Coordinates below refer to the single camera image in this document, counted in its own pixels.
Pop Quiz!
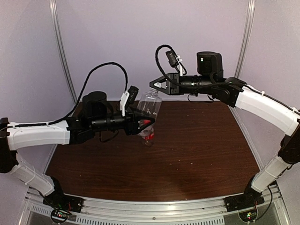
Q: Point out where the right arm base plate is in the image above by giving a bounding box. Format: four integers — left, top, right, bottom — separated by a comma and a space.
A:
224, 193, 265, 223

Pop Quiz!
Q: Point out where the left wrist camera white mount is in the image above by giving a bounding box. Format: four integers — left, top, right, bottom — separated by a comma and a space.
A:
119, 86, 139, 117

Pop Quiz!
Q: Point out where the aluminium front frame rail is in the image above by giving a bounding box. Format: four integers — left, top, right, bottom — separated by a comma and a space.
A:
22, 185, 285, 225

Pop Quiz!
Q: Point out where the small cola bottle red cap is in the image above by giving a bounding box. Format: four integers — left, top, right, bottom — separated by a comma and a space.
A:
142, 124, 154, 147

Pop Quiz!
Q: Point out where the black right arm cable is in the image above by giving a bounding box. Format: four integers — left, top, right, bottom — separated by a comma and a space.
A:
155, 44, 188, 80

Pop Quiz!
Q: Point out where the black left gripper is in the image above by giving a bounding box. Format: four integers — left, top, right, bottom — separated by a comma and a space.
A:
90, 106, 155, 135

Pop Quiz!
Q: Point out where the large clear plastic bottle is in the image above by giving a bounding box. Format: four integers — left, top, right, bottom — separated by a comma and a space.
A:
137, 89, 162, 119

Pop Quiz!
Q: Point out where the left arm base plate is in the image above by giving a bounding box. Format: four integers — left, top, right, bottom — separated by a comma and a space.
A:
42, 195, 83, 224

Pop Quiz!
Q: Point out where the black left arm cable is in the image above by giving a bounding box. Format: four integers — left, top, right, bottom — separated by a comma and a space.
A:
44, 61, 129, 125

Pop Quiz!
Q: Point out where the aluminium corner post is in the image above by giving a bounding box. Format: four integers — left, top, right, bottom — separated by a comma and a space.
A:
49, 0, 77, 104
234, 0, 255, 78

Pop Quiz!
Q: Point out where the white bottle cap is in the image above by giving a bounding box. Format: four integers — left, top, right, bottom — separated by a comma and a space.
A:
154, 82, 162, 88

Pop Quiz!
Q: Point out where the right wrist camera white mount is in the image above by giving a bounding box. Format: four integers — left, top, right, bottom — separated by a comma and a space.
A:
165, 50, 184, 76

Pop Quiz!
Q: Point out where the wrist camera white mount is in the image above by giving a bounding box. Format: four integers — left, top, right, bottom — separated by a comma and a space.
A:
165, 50, 184, 76
119, 86, 139, 117

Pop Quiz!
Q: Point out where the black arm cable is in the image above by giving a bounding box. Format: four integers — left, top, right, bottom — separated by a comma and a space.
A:
44, 61, 129, 125
155, 44, 188, 80

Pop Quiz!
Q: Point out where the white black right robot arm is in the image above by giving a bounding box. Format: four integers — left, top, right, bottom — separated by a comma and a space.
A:
150, 50, 300, 207

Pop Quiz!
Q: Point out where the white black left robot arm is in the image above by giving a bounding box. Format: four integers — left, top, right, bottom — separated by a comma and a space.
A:
0, 89, 155, 208

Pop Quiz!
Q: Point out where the aluminium left corner post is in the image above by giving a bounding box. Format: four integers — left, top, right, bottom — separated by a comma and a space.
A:
49, 0, 77, 104

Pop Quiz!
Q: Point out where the aluminium right corner post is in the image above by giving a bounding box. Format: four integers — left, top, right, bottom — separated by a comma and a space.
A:
234, 0, 255, 78

